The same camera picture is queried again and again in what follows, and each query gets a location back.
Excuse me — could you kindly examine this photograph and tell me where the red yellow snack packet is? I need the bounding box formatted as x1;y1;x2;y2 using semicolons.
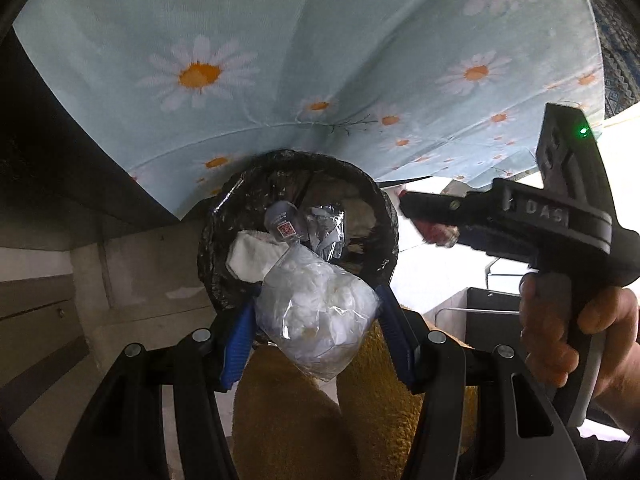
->
408;218;459;248

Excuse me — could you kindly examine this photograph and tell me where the clear bag of white tissue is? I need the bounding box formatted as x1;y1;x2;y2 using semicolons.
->
255;244;381;382

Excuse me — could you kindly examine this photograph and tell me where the crushed foil container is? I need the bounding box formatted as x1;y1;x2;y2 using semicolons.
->
264;200;346;261

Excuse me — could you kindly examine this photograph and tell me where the black lined trash bin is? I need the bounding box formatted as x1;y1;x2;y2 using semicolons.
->
198;150;399;312

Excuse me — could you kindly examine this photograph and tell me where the right bare hand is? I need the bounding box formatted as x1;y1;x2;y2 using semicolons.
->
517;271;640;436

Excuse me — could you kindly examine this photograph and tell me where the yellow trousers leg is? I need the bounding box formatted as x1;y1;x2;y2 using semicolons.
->
232;318;478;480

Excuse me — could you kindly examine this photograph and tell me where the light blue daisy tablecloth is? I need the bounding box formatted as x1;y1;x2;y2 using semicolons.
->
13;0;604;217

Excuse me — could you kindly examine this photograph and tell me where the black wire rack box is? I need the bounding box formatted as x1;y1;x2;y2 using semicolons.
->
425;287;526;359

